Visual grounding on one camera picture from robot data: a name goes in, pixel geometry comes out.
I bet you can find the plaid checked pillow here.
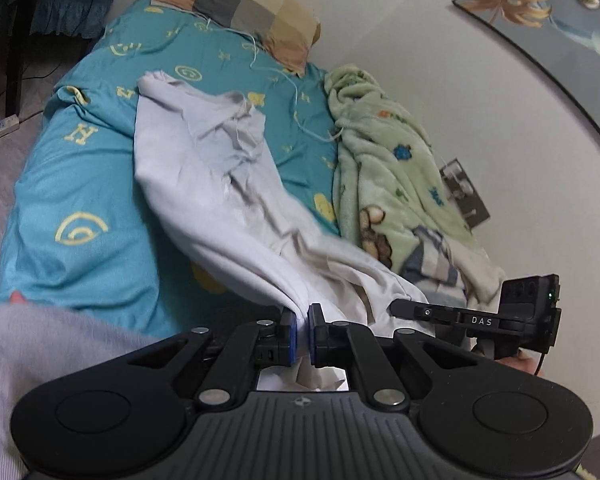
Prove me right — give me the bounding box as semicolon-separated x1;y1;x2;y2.
154;0;321;75

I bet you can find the green fleece cartoon blanket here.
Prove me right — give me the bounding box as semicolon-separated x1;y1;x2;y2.
322;63;506;306

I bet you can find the wall power socket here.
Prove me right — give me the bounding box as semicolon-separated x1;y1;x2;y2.
440;158;491;230

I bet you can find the person right hand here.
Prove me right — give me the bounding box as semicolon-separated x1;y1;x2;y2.
498;350;543;376

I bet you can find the white t-shirt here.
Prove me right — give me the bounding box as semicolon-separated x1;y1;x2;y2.
133;70;437;392

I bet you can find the black cable on floor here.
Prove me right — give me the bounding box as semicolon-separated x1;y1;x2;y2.
0;0;106;126

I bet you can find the white charging cable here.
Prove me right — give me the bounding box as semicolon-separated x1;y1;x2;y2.
194;16;344;142

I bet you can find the teal patterned bed sheet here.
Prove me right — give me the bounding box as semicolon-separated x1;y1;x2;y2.
0;0;338;338

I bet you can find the white power strip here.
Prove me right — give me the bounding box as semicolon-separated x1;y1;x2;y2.
0;106;22;148

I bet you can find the leaf wall painting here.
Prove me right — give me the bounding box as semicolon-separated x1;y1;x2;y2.
453;0;600;134

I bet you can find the light blue jeans leg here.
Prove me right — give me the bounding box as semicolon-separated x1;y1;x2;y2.
0;299;155;479

